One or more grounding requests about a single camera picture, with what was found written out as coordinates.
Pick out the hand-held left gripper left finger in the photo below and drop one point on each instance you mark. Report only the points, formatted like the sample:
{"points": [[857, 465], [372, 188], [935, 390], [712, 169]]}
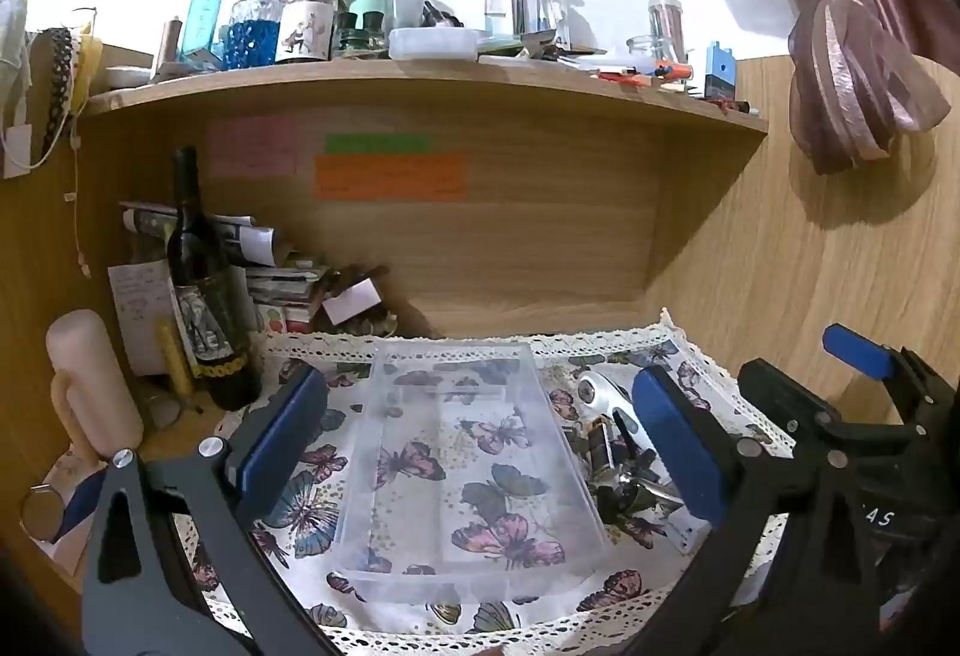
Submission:
{"points": [[289, 423]]}

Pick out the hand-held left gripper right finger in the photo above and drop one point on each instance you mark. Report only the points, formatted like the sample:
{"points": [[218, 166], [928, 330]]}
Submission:
{"points": [[675, 431]]}

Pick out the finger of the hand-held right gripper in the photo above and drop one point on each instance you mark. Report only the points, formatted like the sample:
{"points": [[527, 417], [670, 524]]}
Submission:
{"points": [[780, 393], [855, 342]]}

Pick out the black clip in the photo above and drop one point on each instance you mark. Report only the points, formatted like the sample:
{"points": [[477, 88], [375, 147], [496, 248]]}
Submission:
{"points": [[622, 498]]}

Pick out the white handheld device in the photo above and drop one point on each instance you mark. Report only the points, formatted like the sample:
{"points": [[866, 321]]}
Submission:
{"points": [[596, 390]]}

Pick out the small white plastic piece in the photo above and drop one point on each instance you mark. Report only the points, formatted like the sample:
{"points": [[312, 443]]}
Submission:
{"points": [[686, 536]]}

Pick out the clear plastic box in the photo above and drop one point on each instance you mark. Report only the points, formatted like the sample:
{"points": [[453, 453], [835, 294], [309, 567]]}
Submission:
{"points": [[420, 476]]}

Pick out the butterfly printed lace cloth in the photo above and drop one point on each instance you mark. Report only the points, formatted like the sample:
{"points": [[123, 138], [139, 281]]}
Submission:
{"points": [[319, 476]]}

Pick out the stack of booklets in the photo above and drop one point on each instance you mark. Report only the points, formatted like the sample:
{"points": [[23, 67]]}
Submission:
{"points": [[285, 296]]}

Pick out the dark wine bottle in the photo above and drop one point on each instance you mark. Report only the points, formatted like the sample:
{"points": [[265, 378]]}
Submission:
{"points": [[202, 326]]}

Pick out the pile of small metal trinkets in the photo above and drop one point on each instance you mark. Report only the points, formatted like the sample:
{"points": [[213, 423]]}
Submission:
{"points": [[375, 324]]}

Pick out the yellow candle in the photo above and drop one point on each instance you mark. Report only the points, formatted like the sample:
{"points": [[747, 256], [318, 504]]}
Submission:
{"points": [[174, 356]]}

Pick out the white paper card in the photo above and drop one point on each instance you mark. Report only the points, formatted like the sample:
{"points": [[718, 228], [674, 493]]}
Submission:
{"points": [[349, 303]]}

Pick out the brown wooden clips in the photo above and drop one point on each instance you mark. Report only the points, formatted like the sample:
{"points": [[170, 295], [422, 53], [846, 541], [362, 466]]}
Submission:
{"points": [[360, 273]]}

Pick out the rolled printed papers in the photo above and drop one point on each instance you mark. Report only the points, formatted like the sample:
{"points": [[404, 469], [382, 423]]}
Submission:
{"points": [[247, 243]]}

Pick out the handwritten white note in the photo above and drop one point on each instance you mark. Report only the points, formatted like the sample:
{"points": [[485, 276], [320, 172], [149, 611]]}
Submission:
{"points": [[135, 303]]}

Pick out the orange sticky note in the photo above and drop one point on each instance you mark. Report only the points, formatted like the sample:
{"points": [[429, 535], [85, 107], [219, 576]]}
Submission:
{"points": [[390, 177]]}

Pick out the pink sticky note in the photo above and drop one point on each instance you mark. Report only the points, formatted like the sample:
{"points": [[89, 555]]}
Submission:
{"points": [[251, 147]]}

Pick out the pink curtain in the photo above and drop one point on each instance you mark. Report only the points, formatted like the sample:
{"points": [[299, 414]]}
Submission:
{"points": [[847, 63]]}

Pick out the green sticky note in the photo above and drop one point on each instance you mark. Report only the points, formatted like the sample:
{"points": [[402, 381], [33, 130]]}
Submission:
{"points": [[379, 143]]}

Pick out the small blue box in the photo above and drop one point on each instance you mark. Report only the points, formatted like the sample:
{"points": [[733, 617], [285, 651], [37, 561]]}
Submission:
{"points": [[720, 71]]}

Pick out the orange pen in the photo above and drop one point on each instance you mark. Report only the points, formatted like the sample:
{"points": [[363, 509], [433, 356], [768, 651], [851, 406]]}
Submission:
{"points": [[667, 71]]}

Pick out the low glass jar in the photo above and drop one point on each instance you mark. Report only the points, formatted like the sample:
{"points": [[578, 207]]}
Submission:
{"points": [[641, 50]]}

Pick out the wooden shelf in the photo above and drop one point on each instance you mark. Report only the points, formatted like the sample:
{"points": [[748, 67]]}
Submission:
{"points": [[450, 93]]}

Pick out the tall glass jar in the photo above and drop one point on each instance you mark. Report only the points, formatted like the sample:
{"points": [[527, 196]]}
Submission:
{"points": [[666, 26]]}

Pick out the blue patterned glass bottle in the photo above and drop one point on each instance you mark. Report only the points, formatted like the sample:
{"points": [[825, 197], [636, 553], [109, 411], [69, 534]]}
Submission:
{"points": [[255, 37]]}

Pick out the brown tube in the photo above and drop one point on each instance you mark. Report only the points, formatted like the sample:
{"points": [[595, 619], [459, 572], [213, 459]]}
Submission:
{"points": [[169, 48]]}

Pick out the dark glass jar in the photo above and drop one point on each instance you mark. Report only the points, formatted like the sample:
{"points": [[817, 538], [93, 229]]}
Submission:
{"points": [[373, 32], [345, 33]]}

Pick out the white plastic case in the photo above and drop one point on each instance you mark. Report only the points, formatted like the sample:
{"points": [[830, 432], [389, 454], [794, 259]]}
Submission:
{"points": [[431, 44]]}

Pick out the light blue bottle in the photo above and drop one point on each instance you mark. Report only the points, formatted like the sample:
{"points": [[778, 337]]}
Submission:
{"points": [[202, 18]]}

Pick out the black lace ribbon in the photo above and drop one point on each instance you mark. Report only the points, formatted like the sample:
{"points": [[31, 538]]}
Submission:
{"points": [[56, 78]]}

